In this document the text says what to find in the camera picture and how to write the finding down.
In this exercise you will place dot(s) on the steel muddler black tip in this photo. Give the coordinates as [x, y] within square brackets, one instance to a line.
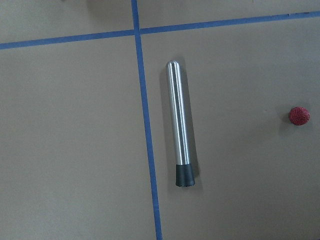
[184, 176]

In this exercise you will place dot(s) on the red strawberry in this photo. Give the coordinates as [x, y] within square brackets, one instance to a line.
[299, 116]

